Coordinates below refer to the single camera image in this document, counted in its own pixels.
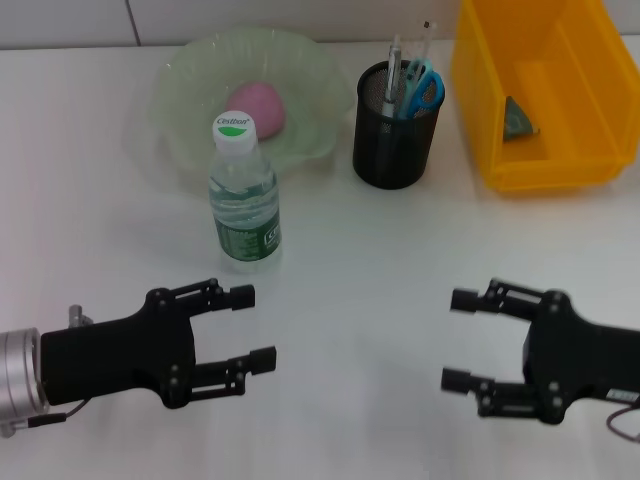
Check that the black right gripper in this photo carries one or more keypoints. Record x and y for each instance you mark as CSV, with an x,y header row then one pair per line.
x,y
575,355

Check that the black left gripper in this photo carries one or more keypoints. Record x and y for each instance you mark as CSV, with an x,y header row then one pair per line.
x,y
115,355

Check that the clear green-label water bottle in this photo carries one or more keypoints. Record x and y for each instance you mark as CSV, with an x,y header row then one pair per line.
x,y
245,200

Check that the teal plastic wrapper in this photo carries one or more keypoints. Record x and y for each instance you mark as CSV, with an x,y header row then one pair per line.
x,y
517,122

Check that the pink sponge ball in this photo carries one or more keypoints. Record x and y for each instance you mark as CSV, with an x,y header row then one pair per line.
x,y
265,100

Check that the blue scissors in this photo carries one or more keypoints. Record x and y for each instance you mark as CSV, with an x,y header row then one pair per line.
x,y
425,90

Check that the clear ballpoint pen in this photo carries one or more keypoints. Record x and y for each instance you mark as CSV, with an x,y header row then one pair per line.
x,y
392,75

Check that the clear plastic ruler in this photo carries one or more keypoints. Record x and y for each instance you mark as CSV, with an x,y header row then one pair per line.
x,y
426,40

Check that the black mesh pen holder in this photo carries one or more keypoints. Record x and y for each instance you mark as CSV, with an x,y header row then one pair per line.
x,y
395,155

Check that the green glass fruit plate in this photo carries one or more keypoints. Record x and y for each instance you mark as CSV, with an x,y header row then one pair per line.
x,y
310,100

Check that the yellow plastic bin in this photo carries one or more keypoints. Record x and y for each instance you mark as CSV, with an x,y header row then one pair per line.
x,y
550,175

